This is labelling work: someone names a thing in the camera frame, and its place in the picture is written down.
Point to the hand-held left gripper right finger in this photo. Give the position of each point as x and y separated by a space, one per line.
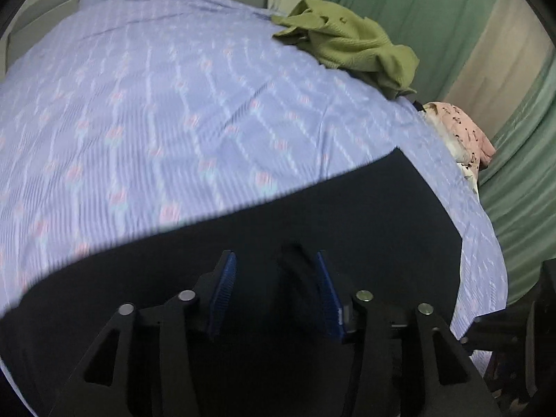
330 302

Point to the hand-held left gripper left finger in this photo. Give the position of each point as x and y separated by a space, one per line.
221 297

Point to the black pants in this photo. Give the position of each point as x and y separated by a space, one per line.
347 217

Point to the purple striped bed cover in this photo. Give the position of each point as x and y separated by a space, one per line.
173 117

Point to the pink printed garment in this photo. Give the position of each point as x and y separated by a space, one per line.
460 128

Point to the olive green garment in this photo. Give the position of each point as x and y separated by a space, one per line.
352 45

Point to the beige curtain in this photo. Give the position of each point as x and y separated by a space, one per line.
499 52

